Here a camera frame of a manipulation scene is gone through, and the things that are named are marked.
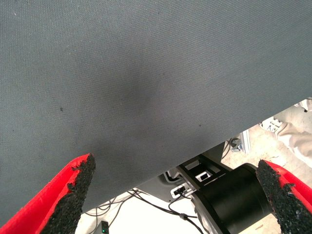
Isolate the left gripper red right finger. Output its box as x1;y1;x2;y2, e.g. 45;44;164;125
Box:
255;159;312;234

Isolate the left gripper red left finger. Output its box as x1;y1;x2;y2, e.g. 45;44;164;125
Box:
0;153;96;234

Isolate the black robot torso cylinder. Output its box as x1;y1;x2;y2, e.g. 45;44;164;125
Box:
192;162;280;234

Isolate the beige trouser leg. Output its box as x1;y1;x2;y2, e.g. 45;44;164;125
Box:
277;121;312;169

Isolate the aluminium profile bar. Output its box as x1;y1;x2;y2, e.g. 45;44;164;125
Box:
240;129;252;153

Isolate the white shoe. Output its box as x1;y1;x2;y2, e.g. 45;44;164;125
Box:
293;97;312;113
258;116;290;134

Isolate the grey base panel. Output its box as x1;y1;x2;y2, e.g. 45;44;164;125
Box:
133;170;193;203

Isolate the dark grey table cloth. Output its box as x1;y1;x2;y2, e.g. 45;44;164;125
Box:
0;0;312;226

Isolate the thin black floor cable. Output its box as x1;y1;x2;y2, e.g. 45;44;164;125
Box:
126;189;204;234

